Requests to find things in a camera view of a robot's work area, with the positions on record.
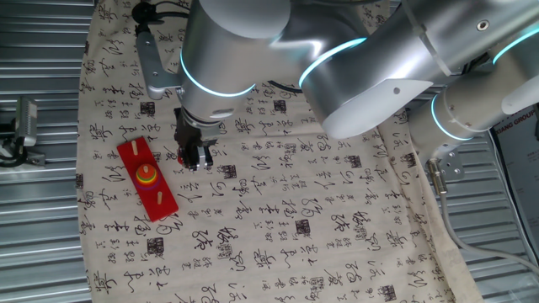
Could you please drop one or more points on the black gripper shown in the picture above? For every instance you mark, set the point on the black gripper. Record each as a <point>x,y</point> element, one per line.
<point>187,130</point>

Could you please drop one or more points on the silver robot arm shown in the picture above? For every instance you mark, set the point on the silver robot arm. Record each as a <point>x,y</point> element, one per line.
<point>379,76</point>

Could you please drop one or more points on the red wooden Hanoi peg board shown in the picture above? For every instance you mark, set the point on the red wooden Hanoi peg board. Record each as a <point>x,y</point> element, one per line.
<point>132,160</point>

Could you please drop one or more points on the white calligraphy print cloth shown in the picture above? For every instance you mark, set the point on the white calligraphy print cloth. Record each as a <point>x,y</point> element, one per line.
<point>273,189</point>

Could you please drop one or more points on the grey printed box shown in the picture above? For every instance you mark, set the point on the grey printed box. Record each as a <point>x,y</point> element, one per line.
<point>520,168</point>

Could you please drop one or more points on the grey metal camera bracket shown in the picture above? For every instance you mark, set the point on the grey metal camera bracket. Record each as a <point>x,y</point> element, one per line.
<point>149,63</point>

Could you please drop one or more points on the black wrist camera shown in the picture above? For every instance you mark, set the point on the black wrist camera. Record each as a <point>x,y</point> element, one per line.
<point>145,12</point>

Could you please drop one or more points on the silver ribbed camera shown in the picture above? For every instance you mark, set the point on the silver ribbed camera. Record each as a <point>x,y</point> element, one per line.
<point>26,122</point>

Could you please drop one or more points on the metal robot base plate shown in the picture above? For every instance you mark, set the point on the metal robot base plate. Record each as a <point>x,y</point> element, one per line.
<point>455,168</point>

